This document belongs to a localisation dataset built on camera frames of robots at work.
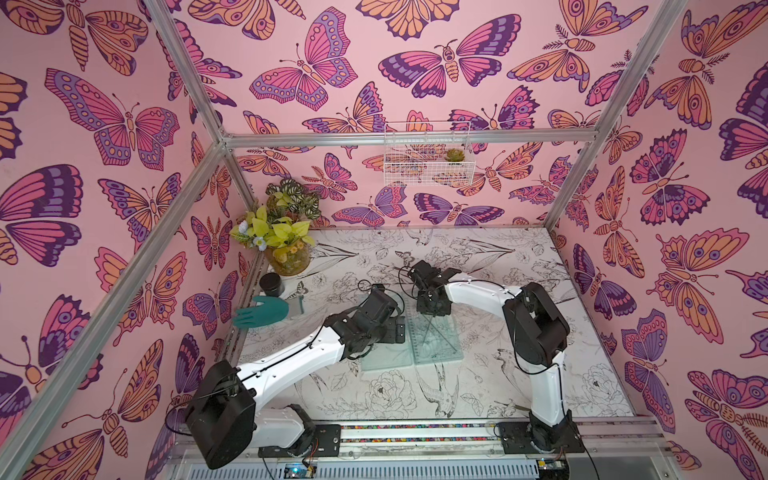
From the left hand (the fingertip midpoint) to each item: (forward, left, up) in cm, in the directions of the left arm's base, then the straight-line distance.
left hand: (395, 324), depth 83 cm
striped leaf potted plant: (+37, +33, +14) cm, 52 cm away
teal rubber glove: (+10, +40, -10) cm, 43 cm away
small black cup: (+17, +41, -6) cm, 45 cm away
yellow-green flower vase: (+26, +35, +5) cm, 44 cm away
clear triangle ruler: (0, -12, -10) cm, 15 cm away
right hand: (+11, -11, -10) cm, 18 cm away
